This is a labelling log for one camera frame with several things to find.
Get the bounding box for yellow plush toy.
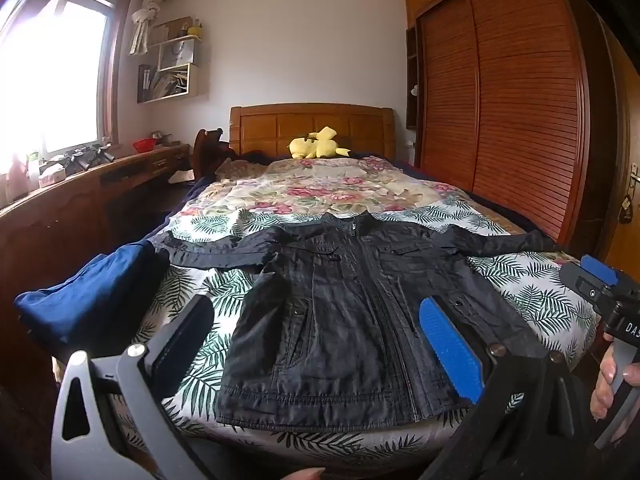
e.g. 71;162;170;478
288;126;351;161

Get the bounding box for black tools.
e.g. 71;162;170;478
40;144;114;172

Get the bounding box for person's right hand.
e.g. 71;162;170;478
589;332;640;423

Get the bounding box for long wooden desk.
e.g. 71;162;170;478
0;144;193;301

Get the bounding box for white wall shelf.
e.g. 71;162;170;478
136;16;208;105

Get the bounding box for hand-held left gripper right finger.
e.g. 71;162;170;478
417;296;596;480

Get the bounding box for pink bottle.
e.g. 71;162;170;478
7;152;27;202

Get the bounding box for wooden door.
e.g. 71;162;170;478
600;25;640;271

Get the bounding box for blue folded clothes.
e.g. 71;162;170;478
14;240;171;361

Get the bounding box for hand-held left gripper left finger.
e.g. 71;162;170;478
50;294;221;480

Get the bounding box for wooden chair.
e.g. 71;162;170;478
192;127;236;181

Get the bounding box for black jacket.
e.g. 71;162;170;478
150;211;558;431

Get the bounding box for person's left hand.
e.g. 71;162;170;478
279;467;327;480

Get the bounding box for wooden louvered wardrobe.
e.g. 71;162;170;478
404;0;593;246

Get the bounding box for floral quilt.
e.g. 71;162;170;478
187;156;473;221

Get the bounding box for tied beige curtain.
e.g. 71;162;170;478
129;0;173;56

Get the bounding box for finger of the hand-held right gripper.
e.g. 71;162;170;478
559;261;612;318
580;254;622;289

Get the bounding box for wooden bed headboard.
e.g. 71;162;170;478
229;103;398;161

